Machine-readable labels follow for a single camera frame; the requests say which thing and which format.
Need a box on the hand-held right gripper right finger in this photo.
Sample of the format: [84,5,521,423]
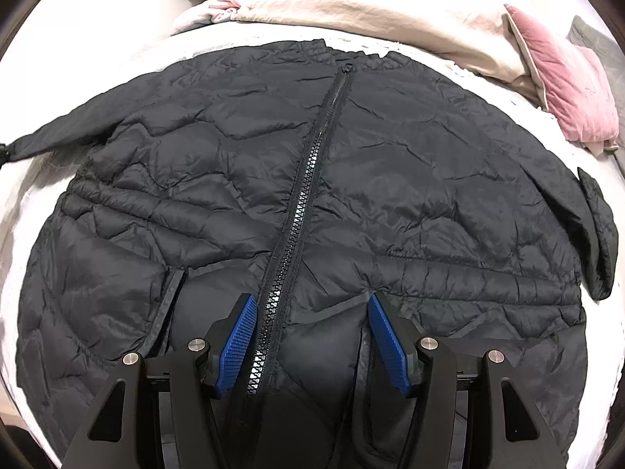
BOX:
[367,292,567,469]

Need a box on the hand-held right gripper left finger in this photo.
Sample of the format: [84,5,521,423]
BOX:
[63,293,259,469]

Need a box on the black quilted jacket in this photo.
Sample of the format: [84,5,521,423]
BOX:
[7,38,620,469]

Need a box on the white bed sheet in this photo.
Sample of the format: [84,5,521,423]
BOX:
[0,24,625,469]

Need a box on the pink pillow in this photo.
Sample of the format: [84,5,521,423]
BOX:
[505,4,621,150]

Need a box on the cream and pink garment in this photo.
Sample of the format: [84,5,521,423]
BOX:
[171,0,548,108]

